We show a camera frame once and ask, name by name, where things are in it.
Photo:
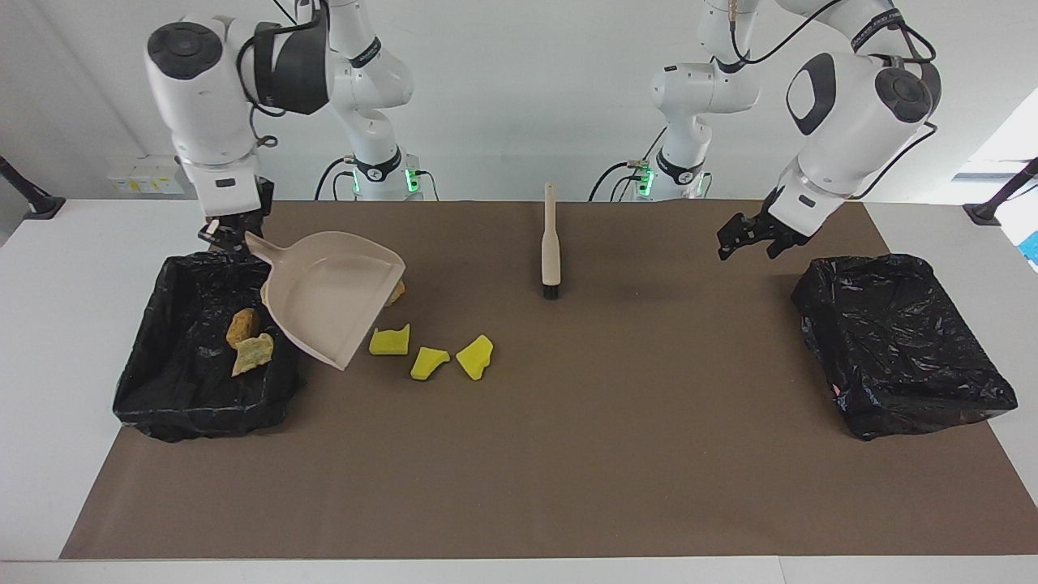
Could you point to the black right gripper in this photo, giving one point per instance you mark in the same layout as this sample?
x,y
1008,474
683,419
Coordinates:
x,y
243,225

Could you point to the beige plastic dustpan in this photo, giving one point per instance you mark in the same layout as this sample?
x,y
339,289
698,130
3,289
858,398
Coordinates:
x,y
332,292

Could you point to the striped croissant piece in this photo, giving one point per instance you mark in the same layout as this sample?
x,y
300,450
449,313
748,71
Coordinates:
x,y
397,294

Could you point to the brown table mat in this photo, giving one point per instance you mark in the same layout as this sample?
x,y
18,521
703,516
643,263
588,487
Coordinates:
x,y
519,487

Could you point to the beige hand brush black bristles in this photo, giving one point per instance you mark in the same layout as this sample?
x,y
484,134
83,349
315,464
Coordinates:
x,y
551,243

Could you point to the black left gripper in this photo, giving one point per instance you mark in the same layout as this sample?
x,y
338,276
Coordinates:
x,y
778,229

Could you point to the bin with black bag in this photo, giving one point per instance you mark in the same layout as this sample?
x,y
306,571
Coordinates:
x,y
178,389
900,349

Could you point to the pale cream bread piece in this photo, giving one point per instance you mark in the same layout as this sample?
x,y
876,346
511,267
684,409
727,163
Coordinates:
x,y
253,354

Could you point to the yellow sponge piece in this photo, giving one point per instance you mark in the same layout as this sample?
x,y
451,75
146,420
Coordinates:
x,y
427,365
389,342
476,358

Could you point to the blue object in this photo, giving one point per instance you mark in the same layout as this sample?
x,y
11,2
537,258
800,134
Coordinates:
x,y
1031,247

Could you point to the white wall outlet box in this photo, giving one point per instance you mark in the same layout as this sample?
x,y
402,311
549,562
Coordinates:
x,y
142,174

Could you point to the brown oval bread roll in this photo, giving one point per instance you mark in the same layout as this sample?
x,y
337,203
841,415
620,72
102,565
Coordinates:
x,y
242,327

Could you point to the black stand foot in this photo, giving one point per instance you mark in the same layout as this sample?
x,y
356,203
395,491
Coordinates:
x,y
985,212
36,204

